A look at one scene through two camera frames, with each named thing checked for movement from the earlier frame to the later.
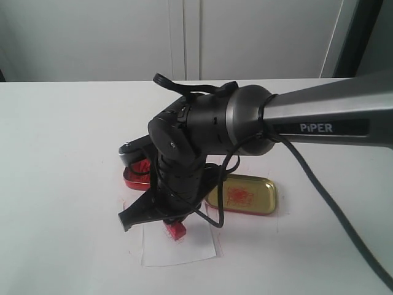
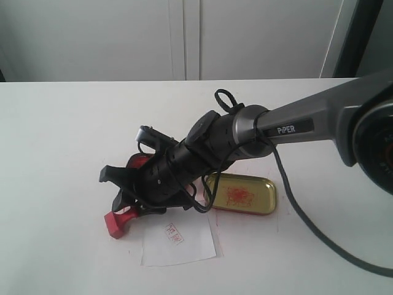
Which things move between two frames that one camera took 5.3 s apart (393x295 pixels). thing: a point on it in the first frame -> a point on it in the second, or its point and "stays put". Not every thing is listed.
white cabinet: [111, 40] stays put
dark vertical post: [358, 38] stays put
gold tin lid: [245, 193] stays put
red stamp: [177, 230] -> [116, 223]
